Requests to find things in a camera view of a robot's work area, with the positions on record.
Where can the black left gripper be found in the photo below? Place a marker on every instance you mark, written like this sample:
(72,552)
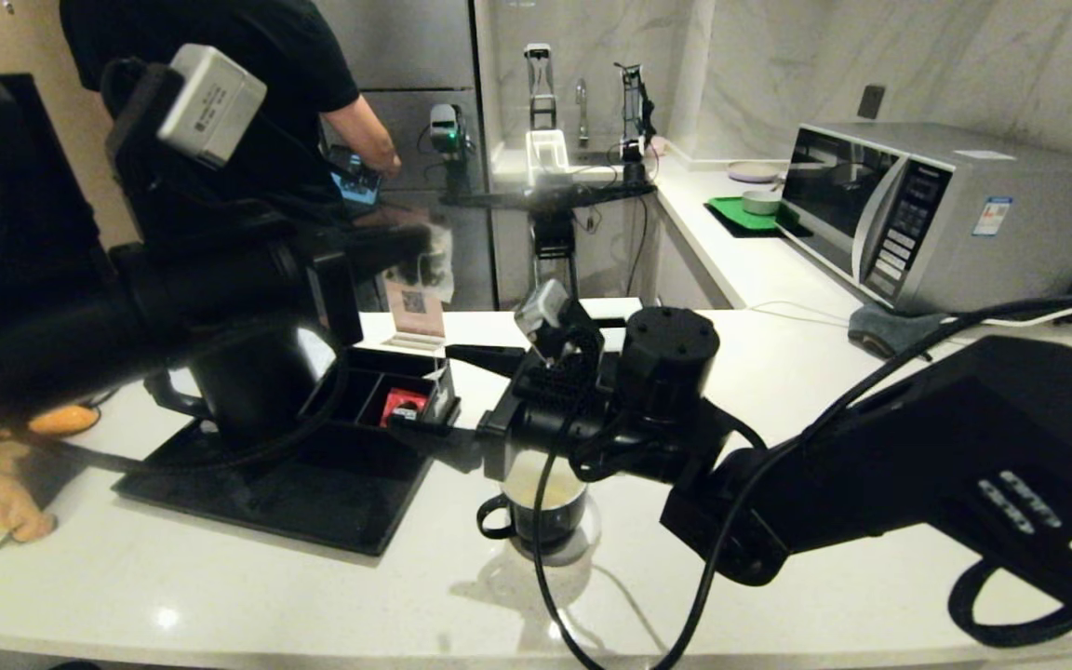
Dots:
(238,284)

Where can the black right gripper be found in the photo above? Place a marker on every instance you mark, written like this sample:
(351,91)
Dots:
(555,419)

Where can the black electric kettle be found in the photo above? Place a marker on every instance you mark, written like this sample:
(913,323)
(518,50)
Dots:
(247,381)

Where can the black background robot arm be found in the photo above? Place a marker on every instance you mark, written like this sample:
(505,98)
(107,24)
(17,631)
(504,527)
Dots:
(631,121)

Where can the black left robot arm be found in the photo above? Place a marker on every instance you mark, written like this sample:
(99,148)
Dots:
(24,279)

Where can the brown QR code sign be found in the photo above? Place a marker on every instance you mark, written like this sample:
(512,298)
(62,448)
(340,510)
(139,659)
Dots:
(415,312)

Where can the black compartment organizer box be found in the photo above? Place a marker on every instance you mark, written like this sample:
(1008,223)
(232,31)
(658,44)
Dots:
(359,391)

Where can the grey device with green light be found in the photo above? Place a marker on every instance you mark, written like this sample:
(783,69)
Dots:
(446,130)

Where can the black mug white inside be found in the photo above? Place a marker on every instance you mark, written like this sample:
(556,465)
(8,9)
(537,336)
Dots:
(569,521)

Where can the black stool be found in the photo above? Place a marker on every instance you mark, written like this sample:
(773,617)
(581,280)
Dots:
(554,244)

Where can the white dish rack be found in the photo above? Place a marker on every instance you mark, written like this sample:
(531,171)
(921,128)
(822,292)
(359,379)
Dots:
(545,156)

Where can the black serving tray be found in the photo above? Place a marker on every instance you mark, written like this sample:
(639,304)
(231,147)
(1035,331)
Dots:
(313,516)

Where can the grey steel refrigerator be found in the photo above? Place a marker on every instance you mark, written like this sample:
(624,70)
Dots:
(415,46)

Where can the person in black shirt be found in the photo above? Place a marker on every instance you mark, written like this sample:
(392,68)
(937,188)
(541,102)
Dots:
(303,56)

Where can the chrome metal stand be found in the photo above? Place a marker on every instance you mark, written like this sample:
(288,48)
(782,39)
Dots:
(540,86)

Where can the chrome faucet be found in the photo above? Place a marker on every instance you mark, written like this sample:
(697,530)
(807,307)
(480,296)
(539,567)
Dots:
(581,107)

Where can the green tray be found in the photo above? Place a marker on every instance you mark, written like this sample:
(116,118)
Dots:
(730,216)

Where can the small grey bowl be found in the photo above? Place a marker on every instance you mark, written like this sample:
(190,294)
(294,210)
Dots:
(760,204)

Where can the pale pink plate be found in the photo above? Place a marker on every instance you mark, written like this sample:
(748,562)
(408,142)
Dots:
(752,173)

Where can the orange plush piece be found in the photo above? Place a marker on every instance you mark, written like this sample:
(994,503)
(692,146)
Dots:
(61,421)

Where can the grey oven mitt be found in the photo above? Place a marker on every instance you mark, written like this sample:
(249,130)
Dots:
(885,328)

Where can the silver microwave oven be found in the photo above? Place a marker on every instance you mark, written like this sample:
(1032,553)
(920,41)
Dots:
(1001,233)

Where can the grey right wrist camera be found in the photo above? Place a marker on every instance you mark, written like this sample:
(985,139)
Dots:
(541,307)

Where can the dark wall socket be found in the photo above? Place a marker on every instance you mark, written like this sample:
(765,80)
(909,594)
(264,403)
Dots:
(868,103)

